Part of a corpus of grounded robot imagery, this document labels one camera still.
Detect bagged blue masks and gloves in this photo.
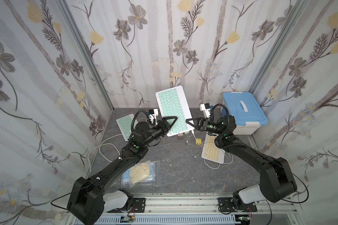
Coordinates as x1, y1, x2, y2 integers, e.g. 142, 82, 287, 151
121, 160, 161, 188

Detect green wireless keyboard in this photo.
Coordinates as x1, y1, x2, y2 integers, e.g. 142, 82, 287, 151
155, 86, 194, 137
116, 114, 134, 141

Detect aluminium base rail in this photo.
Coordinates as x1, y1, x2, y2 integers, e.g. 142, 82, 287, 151
64, 193, 302, 225

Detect white power strip cord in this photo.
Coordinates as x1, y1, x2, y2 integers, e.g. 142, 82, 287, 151
85, 133, 130, 169

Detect yellow charger plug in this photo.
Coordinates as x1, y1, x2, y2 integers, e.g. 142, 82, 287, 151
195, 138, 202, 145

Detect white charging cable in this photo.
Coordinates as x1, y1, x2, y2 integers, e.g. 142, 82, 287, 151
185, 129, 234, 170

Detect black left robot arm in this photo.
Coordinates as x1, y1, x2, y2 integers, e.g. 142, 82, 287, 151
67, 116, 177, 225

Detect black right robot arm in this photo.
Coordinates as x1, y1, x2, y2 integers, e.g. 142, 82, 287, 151
186, 114, 297, 211

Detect yellow wireless keyboard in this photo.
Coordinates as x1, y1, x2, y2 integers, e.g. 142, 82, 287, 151
201, 134, 225, 164

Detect blue lid storage box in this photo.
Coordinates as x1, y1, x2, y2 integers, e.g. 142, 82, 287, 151
223, 92, 269, 135

